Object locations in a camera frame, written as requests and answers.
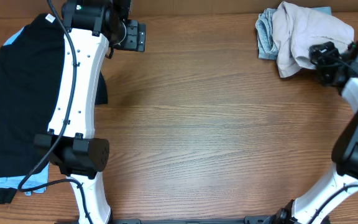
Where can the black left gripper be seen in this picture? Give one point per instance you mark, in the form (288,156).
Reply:
(135,35)

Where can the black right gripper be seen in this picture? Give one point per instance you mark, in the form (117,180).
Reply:
(323,56)

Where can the beige cotton shorts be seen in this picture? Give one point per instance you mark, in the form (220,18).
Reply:
(296,29)

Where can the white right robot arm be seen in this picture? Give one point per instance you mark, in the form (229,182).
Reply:
(341,181)

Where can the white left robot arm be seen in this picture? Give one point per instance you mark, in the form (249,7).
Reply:
(92,30)

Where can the folded blue denim shorts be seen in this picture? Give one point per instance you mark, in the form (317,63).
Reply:
(264,27)

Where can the black t-shirt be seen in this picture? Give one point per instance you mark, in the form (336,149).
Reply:
(30,76)

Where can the light blue garment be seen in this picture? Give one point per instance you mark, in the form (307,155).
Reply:
(35,179)

